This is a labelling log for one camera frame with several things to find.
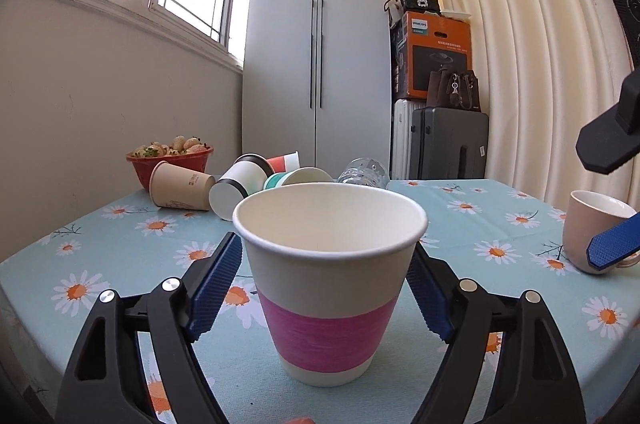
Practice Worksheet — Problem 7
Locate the operator hand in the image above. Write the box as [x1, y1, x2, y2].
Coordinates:
[285, 418, 314, 424]

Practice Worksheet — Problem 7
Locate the teal white paper cup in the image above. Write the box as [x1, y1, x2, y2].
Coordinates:
[262, 167, 333, 190]

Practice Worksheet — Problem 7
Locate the red fruit bowl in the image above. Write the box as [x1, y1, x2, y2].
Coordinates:
[126, 135, 214, 191]

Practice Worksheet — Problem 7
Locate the brown handbag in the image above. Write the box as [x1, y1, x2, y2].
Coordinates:
[426, 66, 482, 112]

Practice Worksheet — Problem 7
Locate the white pink paper cup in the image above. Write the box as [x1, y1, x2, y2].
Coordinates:
[232, 182, 427, 387]

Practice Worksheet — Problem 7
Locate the white tall cabinet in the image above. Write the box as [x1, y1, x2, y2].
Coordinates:
[242, 0, 392, 176]

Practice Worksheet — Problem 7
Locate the clear glass mug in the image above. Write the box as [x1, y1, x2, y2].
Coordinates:
[337, 158, 390, 189]

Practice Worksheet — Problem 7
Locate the beige paper cup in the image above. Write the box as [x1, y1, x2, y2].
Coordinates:
[149, 162, 215, 210]

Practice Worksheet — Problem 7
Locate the floral light blue tablecloth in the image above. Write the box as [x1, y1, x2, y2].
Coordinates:
[1, 180, 639, 423]

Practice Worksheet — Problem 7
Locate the red white paper cup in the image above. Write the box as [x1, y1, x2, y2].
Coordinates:
[267, 151, 300, 173]

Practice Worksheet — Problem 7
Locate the beige ceramic mug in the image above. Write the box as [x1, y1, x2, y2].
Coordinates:
[563, 190, 639, 274]

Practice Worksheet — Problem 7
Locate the black bag on box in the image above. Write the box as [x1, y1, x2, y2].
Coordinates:
[383, 0, 442, 26]

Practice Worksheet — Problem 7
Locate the orange cardboard box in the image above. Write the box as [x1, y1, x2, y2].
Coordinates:
[390, 11, 472, 100]

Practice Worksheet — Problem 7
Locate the cream curtain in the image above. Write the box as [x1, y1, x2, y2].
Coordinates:
[439, 0, 639, 208]

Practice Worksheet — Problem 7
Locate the black white paper cup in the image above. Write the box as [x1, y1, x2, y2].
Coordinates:
[208, 153, 273, 222]

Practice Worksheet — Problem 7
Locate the dark grey suitcase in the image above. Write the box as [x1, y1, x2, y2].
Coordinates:
[408, 106, 489, 180]

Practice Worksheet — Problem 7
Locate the white suitcase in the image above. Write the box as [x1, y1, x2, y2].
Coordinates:
[390, 99, 426, 180]

